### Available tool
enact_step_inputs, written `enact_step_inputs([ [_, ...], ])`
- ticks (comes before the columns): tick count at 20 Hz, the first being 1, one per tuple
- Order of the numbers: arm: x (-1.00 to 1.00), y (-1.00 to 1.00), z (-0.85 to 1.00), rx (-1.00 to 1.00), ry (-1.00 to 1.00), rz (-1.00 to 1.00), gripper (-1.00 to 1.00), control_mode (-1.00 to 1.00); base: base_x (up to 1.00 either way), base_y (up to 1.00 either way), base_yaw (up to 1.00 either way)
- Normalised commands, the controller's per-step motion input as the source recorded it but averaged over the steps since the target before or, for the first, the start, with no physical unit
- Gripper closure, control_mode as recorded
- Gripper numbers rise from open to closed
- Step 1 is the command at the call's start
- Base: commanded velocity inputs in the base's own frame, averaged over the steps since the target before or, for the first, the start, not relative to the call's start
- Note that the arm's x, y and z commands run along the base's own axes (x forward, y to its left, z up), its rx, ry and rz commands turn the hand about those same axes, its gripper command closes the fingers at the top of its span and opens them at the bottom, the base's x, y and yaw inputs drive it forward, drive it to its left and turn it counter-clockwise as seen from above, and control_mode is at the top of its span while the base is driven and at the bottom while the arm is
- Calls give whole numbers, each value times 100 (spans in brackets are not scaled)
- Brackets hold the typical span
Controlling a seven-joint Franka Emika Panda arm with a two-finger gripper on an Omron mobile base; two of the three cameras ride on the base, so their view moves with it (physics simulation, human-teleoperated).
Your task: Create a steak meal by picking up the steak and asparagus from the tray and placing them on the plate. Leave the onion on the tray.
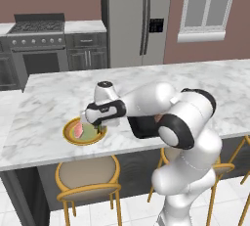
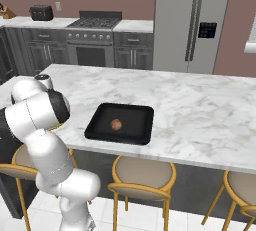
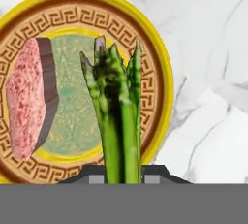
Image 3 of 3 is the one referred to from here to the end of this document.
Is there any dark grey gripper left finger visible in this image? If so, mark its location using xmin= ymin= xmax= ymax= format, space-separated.
xmin=59 ymin=164 xmax=107 ymax=185

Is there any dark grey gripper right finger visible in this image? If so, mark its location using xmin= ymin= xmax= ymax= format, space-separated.
xmin=140 ymin=164 xmax=192 ymax=185

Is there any green asparagus bunch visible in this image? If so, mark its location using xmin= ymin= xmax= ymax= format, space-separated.
xmin=79 ymin=35 xmax=143 ymax=185

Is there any raw pink steak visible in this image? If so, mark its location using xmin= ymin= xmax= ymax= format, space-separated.
xmin=5 ymin=37 xmax=60 ymax=162

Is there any yellow rimmed patterned plate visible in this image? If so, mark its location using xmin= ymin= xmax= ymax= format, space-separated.
xmin=0 ymin=0 xmax=175 ymax=185

